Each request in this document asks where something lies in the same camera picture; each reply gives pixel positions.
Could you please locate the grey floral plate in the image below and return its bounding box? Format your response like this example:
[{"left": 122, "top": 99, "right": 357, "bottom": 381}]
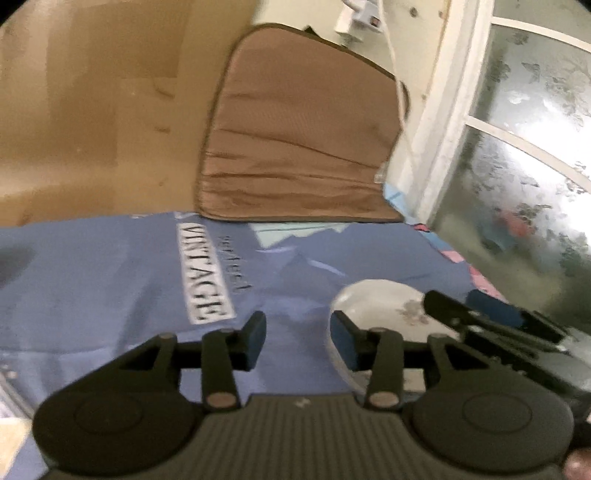
[{"left": 325, "top": 279, "right": 460, "bottom": 398}]

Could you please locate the person's right hand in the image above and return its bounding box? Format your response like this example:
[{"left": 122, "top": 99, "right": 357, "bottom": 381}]
[{"left": 563, "top": 448, "right": 591, "bottom": 480}]

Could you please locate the frosted glass door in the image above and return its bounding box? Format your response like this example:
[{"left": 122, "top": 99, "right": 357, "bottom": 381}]
[{"left": 410, "top": 1, "right": 590, "bottom": 327}]

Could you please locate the blue printed tablecloth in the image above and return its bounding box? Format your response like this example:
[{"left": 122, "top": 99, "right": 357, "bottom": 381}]
[{"left": 0, "top": 209, "right": 523, "bottom": 480}]

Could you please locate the brown seat cushion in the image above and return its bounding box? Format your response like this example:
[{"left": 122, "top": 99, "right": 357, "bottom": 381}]
[{"left": 195, "top": 24, "right": 410, "bottom": 223}]

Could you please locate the large cardboard sheet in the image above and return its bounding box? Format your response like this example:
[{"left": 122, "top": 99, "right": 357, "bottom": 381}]
[{"left": 1, "top": 1, "right": 257, "bottom": 226}]

